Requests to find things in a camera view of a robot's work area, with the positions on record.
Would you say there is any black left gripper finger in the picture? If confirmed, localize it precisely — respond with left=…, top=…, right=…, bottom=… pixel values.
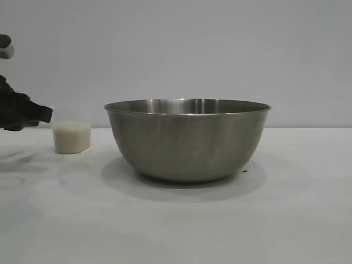
left=0, top=75, right=53, bottom=130
left=3, top=123, right=37, bottom=132

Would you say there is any white uncooked rice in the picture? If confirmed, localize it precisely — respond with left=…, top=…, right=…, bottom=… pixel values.
left=52, top=120, right=92, bottom=154

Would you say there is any clear plastic measuring cup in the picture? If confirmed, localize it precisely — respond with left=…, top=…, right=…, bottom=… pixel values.
left=51, top=107, right=93, bottom=154

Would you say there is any stainless steel mixing bowl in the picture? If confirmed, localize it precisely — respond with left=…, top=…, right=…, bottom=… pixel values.
left=103, top=98, right=272, bottom=183

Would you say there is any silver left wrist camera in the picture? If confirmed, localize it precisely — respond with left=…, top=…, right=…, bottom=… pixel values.
left=0, top=34, right=15, bottom=60

